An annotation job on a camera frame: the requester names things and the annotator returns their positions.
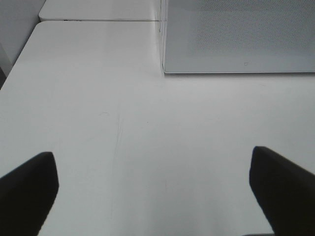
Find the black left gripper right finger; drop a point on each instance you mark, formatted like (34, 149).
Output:
(284, 191)

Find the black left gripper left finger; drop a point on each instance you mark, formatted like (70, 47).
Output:
(27, 195)

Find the white microwave door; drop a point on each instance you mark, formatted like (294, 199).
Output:
(238, 36)

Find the white microwave oven body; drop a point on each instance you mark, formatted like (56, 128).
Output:
(161, 37)

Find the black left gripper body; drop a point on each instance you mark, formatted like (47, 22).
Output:
(259, 234)

